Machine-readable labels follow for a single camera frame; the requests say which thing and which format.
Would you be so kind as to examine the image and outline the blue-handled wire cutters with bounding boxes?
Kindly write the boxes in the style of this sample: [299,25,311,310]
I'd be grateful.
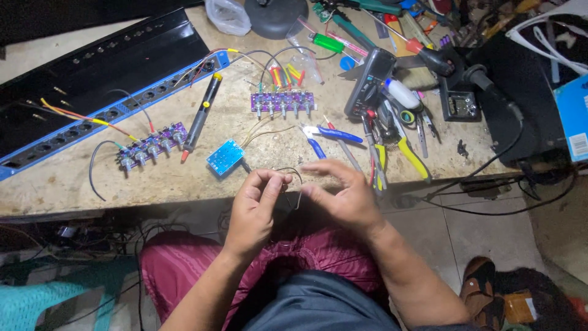
[299,123,364,161]

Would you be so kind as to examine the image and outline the clear plastic bag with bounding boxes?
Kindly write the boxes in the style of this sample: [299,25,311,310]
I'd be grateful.
[205,0,252,37]

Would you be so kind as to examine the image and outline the thin brown wires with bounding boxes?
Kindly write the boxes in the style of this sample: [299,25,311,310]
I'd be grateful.
[241,114,297,149]

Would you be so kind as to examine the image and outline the white glue bottle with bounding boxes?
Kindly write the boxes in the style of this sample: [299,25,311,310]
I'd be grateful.
[384,78,421,110]

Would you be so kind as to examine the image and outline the black power cable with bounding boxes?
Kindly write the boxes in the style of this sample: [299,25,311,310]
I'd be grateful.
[420,103,579,217]

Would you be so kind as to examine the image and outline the grey metal probe tool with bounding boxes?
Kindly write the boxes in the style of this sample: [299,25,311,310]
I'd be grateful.
[324,115,364,173]

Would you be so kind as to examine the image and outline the metal tweezers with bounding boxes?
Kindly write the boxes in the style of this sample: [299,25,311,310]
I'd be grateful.
[416,91,438,159]

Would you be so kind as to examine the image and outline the yellow-handled pliers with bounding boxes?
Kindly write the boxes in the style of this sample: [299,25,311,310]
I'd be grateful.
[381,99,433,183]

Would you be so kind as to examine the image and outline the blue cardboard box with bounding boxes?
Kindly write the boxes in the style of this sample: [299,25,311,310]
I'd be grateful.
[553,75,588,163]

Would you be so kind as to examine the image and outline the yellow and red wires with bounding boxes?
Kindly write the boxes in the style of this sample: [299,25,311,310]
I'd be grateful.
[40,97,139,142]

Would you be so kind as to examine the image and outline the black multimeter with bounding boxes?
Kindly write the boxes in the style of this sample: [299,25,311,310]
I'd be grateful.
[344,47,397,118]

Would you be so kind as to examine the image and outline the teal-handled pliers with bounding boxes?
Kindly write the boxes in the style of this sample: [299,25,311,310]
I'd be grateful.
[312,1,378,50]

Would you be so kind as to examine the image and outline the maroon striped shorts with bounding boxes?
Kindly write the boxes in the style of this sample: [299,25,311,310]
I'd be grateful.
[139,227,389,327]

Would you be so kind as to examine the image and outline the black yellow desoldering pump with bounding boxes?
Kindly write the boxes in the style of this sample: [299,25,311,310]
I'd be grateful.
[180,72,224,163]

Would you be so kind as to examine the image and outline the thin black wire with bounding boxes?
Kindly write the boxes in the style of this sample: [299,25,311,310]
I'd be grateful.
[271,166,305,211]

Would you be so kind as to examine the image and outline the person's left hand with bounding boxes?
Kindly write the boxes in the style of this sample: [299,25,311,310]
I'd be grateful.
[223,168,293,261]

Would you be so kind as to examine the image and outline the green lighter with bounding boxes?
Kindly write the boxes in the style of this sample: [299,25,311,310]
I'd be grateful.
[309,32,345,55]

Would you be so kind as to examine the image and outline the person's right hand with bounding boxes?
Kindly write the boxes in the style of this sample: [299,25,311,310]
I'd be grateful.
[301,159,386,236]

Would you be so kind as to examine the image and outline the black and blue amplifier chassis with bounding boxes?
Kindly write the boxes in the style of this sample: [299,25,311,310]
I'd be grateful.
[0,7,230,182]

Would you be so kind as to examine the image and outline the teal plastic chair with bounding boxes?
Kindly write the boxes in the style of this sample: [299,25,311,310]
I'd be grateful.
[0,257,139,331]

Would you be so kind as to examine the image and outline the black soldering iron stand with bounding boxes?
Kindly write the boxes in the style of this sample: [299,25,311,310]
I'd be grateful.
[439,76,482,122]

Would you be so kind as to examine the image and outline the pile of coloured heat-shrink tubes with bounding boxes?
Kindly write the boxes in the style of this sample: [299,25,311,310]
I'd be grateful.
[268,63,307,89]

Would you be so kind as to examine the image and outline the brown sandal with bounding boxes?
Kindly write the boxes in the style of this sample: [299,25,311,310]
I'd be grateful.
[459,257,506,331]

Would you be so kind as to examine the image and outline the grey shirt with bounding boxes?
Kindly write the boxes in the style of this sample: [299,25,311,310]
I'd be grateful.
[239,270,402,331]

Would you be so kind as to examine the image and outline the purple potentiometer circuit board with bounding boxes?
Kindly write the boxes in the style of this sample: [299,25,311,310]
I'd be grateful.
[250,90,318,118]
[117,122,189,173]

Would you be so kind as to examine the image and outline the red-handled screwdriver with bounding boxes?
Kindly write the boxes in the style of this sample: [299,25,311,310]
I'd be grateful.
[360,8,425,56]

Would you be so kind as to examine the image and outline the small blue circuit board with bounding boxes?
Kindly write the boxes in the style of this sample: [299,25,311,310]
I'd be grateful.
[206,139,246,177]

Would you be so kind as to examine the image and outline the round black lamp base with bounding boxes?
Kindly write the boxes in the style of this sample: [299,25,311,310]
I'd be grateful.
[243,0,309,40]

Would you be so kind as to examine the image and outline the black wire with green end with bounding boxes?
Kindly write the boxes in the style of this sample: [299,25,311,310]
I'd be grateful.
[88,140,127,202]

